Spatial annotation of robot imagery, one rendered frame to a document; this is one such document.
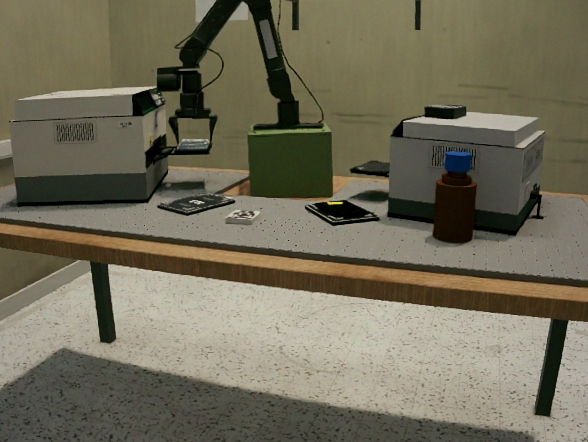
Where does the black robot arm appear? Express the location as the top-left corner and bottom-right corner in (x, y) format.
(157, 0), (324, 130)

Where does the brown bottle with blue cap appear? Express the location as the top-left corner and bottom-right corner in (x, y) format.
(433, 151), (477, 243)

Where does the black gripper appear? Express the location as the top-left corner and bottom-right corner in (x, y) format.
(168, 108), (218, 144)

